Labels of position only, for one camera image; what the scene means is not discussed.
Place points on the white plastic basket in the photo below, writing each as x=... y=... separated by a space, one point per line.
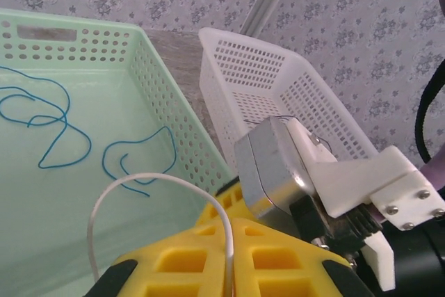
x=208 y=38

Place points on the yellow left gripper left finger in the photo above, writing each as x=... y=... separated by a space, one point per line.
x=174 y=258

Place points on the mint green plastic basket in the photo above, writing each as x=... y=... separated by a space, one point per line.
x=69 y=206

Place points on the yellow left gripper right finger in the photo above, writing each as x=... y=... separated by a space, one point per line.
x=278 y=262

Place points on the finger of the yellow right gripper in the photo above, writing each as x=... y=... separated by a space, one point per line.
x=215 y=210

